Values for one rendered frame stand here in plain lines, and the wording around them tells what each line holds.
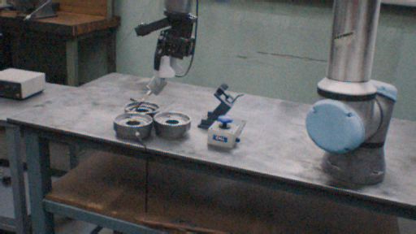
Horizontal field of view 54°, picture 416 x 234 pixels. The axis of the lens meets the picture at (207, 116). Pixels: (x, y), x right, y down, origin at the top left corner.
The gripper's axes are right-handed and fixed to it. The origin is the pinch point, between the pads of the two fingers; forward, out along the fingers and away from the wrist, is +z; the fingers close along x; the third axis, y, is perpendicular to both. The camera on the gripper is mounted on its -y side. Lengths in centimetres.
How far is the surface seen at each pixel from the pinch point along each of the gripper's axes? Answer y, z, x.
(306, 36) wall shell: 26, 4, 157
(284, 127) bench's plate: 37.0, 8.4, 15.1
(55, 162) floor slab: -98, 108, 88
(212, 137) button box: 21.0, 8.0, -8.5
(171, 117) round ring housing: 6.2, 9.5, -1.3
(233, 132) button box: 25.9, 5.1, -7.2
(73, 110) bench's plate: -24.7, 16.4, -4.3
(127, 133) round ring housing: 0.2, 11.0, -16.3
